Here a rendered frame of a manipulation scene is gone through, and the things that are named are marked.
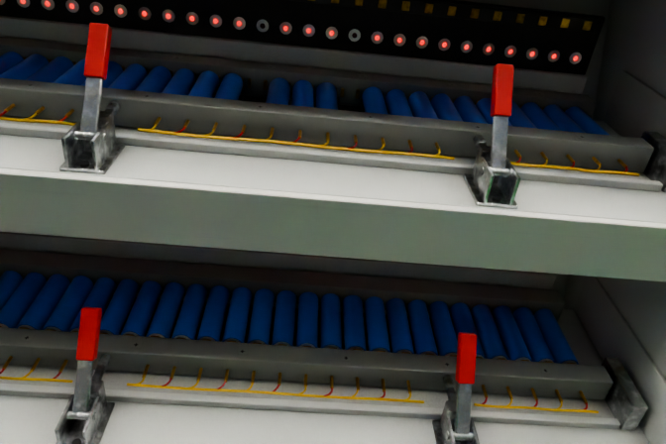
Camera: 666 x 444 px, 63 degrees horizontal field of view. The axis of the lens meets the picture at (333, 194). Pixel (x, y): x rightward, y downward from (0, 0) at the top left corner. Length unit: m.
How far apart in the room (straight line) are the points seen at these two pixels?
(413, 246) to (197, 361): 0.19
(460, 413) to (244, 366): 0.17
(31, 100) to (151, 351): 0.20
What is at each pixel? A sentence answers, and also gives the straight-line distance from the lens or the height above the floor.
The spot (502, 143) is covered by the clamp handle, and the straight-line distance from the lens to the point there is 0.38.
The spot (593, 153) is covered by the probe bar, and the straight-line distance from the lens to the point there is 0.46.
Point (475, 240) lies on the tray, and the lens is 0.37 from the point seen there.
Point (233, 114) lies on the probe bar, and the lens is 0.40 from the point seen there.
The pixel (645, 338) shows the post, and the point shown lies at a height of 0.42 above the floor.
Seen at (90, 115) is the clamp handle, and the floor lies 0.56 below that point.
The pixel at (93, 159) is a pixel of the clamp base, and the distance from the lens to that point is 0.37.
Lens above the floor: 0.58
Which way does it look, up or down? 8 degrees down
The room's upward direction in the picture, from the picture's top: 5 degrees clockwise
